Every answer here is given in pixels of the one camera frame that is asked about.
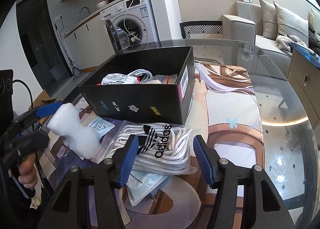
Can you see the white waste bin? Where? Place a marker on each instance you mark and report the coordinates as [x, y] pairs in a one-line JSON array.
[[56, 74]]

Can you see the grey fur cloth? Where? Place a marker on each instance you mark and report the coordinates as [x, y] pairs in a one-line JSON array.
[[283, 43]]

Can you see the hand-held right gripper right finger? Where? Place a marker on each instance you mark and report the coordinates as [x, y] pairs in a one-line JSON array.
[[203, 159]]

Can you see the flat mop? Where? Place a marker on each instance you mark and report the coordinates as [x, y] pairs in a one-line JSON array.
[[72, 69]]

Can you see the white foam piece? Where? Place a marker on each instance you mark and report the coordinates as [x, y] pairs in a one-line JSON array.
[[72, 134]]

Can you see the open cardboard box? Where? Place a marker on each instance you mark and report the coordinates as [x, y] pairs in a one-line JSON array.
[[45, 97]]

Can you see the bagged white adidas laces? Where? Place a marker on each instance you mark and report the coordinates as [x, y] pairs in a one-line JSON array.
[[160, 144]]

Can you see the beige sofa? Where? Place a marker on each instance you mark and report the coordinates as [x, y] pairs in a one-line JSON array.
[[240, 26]]

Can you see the black chair patterned back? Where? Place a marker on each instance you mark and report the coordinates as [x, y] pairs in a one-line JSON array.
[[200, 30]]

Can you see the beige side cabinet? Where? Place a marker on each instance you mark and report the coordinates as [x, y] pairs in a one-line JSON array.
[[310, 104]]

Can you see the blue tray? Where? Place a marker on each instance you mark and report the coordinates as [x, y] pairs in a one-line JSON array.
[[305, 50]]

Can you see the white kitchen counter cabinets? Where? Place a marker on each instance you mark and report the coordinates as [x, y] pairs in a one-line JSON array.
[[85, 44]]

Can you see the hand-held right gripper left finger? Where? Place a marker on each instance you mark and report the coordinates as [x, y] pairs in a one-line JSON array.
[[130, 154]]

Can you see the white printed leaflet bag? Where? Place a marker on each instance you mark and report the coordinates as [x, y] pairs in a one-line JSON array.
[[100, 126]]

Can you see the beige cushion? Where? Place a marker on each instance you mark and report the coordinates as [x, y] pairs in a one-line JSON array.
[[267, 19]]

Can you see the black jacket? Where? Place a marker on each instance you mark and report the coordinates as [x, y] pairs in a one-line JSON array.
[[315, 39]]

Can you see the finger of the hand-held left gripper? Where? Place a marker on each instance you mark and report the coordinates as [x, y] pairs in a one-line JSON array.
[[32, 141], [48, 109]]

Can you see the pale green cushion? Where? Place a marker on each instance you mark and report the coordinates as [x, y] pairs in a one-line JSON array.
[[315, 19]]

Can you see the black cardboard box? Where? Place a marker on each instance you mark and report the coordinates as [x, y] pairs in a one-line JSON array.
[[140, 104]]

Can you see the silver printed sachet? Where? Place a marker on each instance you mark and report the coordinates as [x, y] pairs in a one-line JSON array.
[[142, 189]]

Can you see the kitchen faucet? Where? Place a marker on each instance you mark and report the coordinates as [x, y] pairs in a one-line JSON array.
[[86, 9]]

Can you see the grey cushion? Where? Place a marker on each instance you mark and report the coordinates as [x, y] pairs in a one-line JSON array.
[[290, 23]]

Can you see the white washing machine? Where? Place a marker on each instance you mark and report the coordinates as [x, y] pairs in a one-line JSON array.
[[147, 19]]

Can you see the white packet with red label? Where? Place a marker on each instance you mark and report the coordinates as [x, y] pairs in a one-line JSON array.
[[117, 79]]

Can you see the white bowl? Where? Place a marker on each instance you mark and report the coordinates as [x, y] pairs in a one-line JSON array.
[[102, 4]]

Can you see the person's left hand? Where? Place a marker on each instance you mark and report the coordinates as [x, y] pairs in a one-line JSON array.
[[27, 174]]

